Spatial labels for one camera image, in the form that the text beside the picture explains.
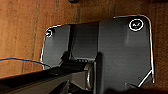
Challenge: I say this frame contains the grey robot base frame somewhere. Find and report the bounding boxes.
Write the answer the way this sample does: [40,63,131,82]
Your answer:
[0,61,98,94]

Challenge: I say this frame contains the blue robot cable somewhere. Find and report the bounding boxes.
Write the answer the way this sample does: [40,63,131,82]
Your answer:
[0,58,52,68]

